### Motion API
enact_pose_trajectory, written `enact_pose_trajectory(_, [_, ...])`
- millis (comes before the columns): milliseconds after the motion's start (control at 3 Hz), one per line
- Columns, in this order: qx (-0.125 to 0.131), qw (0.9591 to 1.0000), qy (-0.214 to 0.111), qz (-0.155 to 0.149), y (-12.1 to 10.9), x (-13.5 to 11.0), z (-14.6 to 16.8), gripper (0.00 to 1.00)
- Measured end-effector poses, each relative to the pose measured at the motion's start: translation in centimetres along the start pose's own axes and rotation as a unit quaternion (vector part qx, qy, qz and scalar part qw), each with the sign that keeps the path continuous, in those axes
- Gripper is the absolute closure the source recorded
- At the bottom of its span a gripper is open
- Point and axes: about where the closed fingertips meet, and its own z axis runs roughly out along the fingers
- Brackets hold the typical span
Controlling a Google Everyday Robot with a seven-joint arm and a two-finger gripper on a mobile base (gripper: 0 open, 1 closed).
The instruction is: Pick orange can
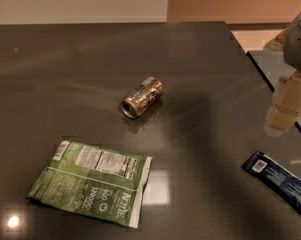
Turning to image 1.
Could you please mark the green Kettle chips bag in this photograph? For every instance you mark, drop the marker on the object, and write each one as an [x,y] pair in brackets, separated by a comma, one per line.
[95,182]

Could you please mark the orange soda can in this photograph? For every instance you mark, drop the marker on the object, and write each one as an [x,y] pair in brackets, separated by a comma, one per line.
[138,100]

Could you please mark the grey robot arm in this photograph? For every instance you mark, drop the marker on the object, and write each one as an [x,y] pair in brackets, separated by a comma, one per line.
[291,46]

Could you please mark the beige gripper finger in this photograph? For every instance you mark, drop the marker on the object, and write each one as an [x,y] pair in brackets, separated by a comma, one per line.
[277,123]
[287,95]

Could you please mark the dark blue snack packet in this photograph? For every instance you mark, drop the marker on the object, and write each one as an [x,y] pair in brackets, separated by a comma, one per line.
[276,177]

